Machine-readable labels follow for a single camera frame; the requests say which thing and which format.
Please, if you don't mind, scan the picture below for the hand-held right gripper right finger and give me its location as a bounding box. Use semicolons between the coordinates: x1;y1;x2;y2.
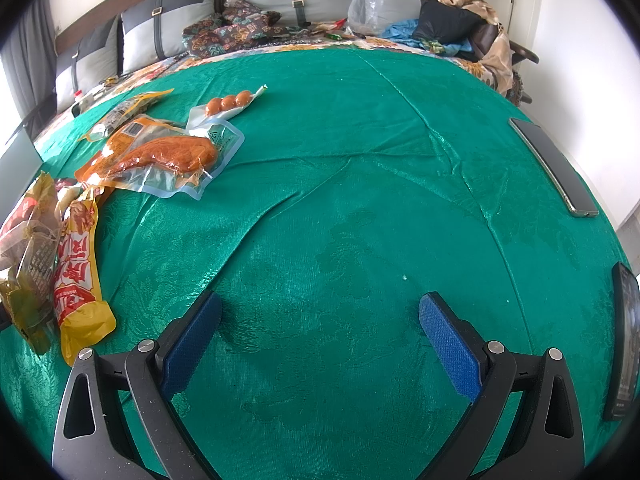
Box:
419;291;587;480

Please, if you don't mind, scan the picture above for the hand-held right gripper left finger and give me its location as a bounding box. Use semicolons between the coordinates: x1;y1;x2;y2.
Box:
51;290;223;480

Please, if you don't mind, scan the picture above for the orange chicken leg vacuum pack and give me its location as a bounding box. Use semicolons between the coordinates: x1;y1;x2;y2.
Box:
75;114;246;202

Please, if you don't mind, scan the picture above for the yellow-edged brown snack packet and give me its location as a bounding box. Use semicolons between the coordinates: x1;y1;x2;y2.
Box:
77;89;176;142

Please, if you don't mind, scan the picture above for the small orange-white packet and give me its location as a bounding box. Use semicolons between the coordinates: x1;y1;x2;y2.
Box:
186;85;269;133

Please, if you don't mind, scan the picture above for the yellow and red snack packet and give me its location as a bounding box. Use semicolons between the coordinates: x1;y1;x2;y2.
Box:
54;187;117;367

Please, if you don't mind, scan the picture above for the black tablet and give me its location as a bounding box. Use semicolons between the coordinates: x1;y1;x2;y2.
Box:
602;261;640;422

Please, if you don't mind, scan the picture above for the gold clear snack packet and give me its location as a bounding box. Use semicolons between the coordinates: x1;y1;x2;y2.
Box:
0;172;63;356

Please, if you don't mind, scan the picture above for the green tablecloth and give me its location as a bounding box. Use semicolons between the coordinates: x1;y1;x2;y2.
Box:
0;45;636;480

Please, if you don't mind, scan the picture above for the black smartphone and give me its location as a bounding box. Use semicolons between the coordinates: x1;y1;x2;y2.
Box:
509;117;598;218

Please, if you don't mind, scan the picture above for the grey laptop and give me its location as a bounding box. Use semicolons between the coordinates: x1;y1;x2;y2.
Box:
0;127;44;201

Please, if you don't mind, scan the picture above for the floral bed sheet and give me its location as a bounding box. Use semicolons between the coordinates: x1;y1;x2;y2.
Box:
30;22;531;126

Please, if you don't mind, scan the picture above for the beige printed cloth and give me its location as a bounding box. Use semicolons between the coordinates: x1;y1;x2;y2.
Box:
437;0;516;93

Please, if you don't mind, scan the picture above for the brown chair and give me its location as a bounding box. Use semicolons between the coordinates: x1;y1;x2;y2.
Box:
470;22;541;66

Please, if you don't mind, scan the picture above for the pile of colourful packets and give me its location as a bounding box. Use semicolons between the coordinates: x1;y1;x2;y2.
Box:
182;0;311;58

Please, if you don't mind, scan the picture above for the blue cloth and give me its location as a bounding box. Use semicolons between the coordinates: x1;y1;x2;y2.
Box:
382;19;476;56

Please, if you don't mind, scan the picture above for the black bag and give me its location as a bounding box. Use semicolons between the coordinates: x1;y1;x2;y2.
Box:
412;0;483;43

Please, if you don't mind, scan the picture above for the grey curtain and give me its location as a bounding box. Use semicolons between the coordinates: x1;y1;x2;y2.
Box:
0;0;57;121

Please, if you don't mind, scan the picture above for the clear plastic bag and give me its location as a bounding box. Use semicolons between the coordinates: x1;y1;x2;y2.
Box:
347;0;391;36

